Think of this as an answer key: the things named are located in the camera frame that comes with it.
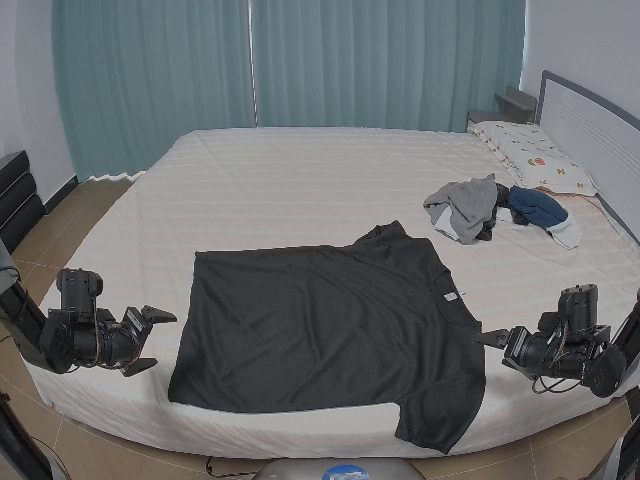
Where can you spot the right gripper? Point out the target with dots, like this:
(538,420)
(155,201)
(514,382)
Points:
(545,355)

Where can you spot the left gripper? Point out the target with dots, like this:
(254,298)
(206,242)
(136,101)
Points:
(120,343)

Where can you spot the black T-shirt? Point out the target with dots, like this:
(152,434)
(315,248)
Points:
(310,328)

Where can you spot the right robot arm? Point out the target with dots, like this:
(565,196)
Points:
(610,368)

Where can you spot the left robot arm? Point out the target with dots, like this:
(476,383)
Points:
(50,338)

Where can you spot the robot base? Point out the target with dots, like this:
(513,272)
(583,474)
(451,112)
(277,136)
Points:
(300,470)

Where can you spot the bed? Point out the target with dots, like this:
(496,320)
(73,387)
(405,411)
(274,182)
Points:
(300,183)

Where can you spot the blue and white garment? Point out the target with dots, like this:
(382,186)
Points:
(535,205)

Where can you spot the grey garment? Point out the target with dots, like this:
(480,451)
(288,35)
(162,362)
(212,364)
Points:
(470,203)

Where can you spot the black glossy garment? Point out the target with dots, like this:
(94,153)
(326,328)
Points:
(501,195)

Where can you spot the black chest of drawers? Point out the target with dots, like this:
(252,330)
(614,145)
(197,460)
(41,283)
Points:
(17,193)

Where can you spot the white printed pillow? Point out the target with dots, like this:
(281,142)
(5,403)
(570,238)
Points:
(535,155)

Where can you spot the grey bedside table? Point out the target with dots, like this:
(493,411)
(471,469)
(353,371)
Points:
(515,99)

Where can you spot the blue-green curtain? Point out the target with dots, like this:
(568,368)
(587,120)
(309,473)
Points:
(375,43)
(150,68)

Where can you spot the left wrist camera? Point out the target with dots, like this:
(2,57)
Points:
(105,315)

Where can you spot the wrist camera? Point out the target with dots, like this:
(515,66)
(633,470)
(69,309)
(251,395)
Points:
(549,324)
(105,315)

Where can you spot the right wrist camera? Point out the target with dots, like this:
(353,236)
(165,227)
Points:
(549,324)

